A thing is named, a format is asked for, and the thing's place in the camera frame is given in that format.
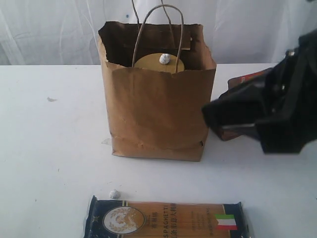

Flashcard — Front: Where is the clear tape piece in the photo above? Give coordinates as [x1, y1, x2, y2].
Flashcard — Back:
[102, 138, 112, 146]

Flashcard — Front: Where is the brown stand-up pouch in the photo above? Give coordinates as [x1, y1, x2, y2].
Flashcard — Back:
[219, 67, 272, 141]

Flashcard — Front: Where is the brown paper bag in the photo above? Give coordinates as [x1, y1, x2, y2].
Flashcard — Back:
[98, 21, 216, 162]

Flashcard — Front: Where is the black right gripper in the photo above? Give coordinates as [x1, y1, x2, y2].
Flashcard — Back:
[202, 31, 317, 154]

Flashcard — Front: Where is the spaghetti package dark blue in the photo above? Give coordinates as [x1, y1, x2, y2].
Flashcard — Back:
[84, 196, 250, 238]

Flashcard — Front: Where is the clear jar with gold lid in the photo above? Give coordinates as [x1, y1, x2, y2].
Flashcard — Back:
[134, 53, 185, 73]

